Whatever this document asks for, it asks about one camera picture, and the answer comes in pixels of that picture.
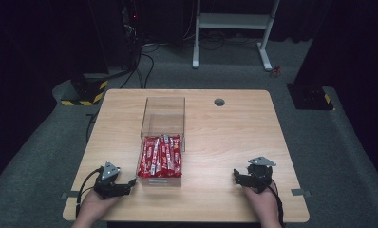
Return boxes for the person's right hand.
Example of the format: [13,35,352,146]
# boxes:
[241,184,281,225]

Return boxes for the person's left hand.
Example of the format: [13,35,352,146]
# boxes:
[79,189,123,224]

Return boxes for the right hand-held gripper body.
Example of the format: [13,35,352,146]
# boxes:
[239,156,277,195]

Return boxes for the black cable beside table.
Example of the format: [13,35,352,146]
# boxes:
[85,108,100,144]

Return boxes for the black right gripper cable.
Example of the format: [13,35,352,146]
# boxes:
[267,179,285,228]

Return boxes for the black square stand base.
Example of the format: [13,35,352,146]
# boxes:
[286,83,334,111]

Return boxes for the pile of red snack sticks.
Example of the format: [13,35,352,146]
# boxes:
[137,134,183,179]

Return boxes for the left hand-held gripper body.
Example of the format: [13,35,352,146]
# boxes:
[93,161,131,200]

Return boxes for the white metal stand frame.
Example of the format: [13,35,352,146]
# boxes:
[192,0,281,72]

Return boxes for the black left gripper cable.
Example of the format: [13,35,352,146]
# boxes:
[75,166,104,219]

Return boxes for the grey tape strip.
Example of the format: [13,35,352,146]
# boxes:
[290,188,312,199]
[61,190,81,200]

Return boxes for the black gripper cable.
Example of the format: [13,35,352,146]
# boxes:
[267,179,285,228]
[75,166,104,219]

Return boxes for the clear plastic box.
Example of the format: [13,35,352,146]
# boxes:
[136,96,187,188]

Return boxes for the black floor cables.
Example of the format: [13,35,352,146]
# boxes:
[120,39,156,90]

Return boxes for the black base with yellow stripes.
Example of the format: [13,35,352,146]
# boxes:
[60,72,110,107]

